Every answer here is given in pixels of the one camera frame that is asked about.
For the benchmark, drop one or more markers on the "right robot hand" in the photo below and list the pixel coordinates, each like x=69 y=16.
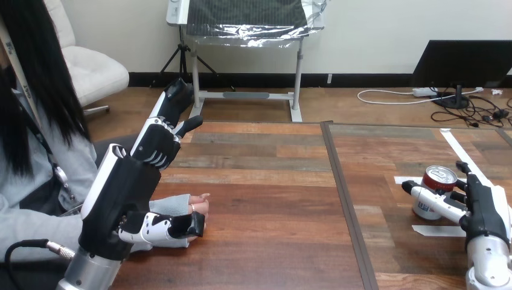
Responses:
x=484 y=212

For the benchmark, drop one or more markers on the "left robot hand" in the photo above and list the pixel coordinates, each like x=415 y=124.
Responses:
x=120 y=192

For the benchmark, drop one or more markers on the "person's hand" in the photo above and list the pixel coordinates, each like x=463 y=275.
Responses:
x=195 y=239
x=199 y=205

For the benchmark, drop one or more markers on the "red and white drink can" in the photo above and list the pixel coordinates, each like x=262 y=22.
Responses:
x=439 y=180

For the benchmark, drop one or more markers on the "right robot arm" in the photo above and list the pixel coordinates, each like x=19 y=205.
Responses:
x=490 y=264

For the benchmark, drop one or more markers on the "person's forearm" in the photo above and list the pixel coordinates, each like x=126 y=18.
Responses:
x=40 y=232
x=170 y=205

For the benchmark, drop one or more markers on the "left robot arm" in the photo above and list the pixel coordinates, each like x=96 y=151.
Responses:
x=90 y=270

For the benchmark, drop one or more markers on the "person's body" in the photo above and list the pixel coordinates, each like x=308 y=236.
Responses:
x=36 y=100

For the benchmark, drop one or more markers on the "white cushioned chair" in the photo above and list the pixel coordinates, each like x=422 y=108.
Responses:
x=98 y=72

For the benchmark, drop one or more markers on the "white power strip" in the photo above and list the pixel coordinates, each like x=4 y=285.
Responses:
x=424 y=92

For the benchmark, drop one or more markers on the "black tripod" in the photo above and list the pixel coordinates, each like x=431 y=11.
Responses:
x=183 y=52

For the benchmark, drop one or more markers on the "dark screen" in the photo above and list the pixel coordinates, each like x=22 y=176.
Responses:
x=460 y=60

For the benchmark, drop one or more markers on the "white desk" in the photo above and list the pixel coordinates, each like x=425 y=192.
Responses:
x=296 y=80

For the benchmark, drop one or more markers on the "foil sheet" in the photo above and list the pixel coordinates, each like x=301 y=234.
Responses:
x=248 y=34

